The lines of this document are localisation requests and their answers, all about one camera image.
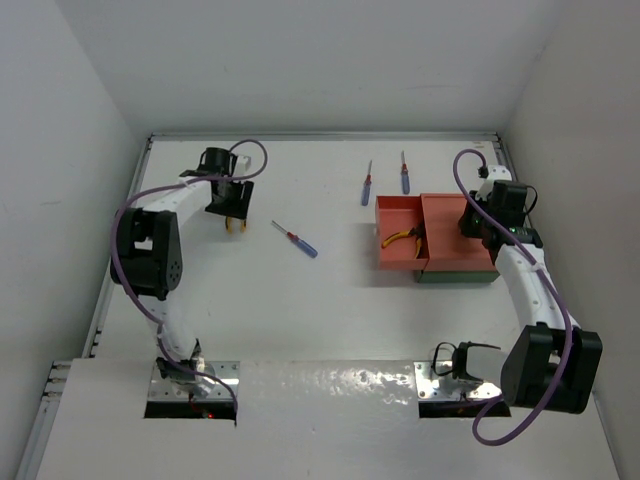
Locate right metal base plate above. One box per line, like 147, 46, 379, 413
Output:
413, 361, 501, 403

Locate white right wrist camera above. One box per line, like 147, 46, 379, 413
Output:
478, 165, 513, 186

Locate salmon red drawer box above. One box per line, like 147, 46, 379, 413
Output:
376, 193, 497, 272

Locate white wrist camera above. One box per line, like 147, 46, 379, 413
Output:
478, 165, 513, 186
233, 155, 252, 177

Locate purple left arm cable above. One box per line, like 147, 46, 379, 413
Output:
109, 138, 269, 416

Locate yellow pliers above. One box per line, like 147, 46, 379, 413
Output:
224, 217, 247, 234
381, 225, 424, 260

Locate blue red screwdriver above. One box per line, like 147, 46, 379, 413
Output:
271, 220, 318, 259
361, 160, 373, 206
400, 150, 410, 195

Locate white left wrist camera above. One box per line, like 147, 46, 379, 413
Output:
233, 155, 252, 177

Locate green drawer box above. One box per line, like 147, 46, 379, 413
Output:
413, 270, 500, 284

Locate white front cover board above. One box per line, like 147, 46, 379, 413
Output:
38, 359, 617, 479

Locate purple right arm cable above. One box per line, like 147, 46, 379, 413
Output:
452, 148, 575, 446

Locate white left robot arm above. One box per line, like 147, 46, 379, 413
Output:
110, 147, 254, 397

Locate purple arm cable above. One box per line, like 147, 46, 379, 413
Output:
452, 148, 575, 446
109, 138, 269, 416

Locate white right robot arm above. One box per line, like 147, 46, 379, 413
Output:
458, 167, 603, 414

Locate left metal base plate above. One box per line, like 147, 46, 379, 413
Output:
147, 361, 240, 403

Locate metal base plate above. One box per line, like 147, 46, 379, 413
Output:
413, 361, 501, 403
147, 361, 240, 403

